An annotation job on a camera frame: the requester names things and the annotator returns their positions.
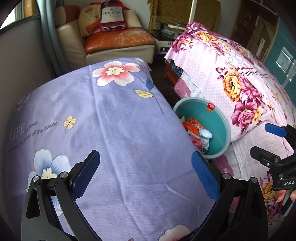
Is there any pink floral quilt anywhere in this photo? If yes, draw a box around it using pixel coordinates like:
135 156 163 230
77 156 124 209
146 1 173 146
173 71 206 102

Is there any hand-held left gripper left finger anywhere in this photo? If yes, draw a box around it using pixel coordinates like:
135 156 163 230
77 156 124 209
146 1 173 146
21 150 101 241

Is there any purple floral tablecloth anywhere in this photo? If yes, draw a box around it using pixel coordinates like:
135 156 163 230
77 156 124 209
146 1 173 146
5 57 218 241

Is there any teal plastic basin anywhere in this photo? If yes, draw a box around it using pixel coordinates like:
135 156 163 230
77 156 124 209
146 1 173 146
173 97 231 159

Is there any white pole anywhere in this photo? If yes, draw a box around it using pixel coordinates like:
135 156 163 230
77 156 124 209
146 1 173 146
188 0 197 25

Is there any white media player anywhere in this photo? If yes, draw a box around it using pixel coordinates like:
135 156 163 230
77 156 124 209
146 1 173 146
155 37 176 55

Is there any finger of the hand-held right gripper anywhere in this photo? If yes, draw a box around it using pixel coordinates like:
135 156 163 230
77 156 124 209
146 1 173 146
250 146 296 172
264 123 296 148

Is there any orange snack packet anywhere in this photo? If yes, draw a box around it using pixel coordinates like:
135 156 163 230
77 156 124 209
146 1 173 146
182 116 205 136

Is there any wooden bed frame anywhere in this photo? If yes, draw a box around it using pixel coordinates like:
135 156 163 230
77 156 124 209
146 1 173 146
164 60 183 85

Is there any red gift bag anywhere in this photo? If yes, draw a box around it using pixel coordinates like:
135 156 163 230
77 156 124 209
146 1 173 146
99 0 126 32

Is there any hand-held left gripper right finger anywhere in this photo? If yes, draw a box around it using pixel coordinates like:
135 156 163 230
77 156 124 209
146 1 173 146
191 151 269 241

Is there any cream printed pillow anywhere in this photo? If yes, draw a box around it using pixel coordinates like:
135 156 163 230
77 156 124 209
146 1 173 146
77 5 142 37

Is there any grey door frame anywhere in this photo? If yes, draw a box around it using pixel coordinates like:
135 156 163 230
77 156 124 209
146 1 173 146
36 0 60 78

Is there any teal cabinet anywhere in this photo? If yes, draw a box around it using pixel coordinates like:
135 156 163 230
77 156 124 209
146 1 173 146
264 16 296 93

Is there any yellow brown patterned cloth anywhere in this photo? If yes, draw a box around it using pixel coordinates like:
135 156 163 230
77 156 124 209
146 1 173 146
148 0 221 35

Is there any grey media player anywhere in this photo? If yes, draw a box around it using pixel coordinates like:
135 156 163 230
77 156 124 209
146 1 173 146
157 21 188 39

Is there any cream leather armchair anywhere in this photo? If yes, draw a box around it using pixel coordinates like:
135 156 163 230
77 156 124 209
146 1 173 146
54 5 156 70

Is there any orange seat cushion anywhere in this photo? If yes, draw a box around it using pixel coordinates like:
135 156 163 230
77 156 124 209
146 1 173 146
84 29 156 53

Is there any brown wooden cabinet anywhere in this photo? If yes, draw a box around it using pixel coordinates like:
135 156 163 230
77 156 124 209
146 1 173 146
231 0 281 62

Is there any pink floral bedsheet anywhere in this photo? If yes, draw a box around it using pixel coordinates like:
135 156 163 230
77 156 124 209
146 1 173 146
164 22 296 232

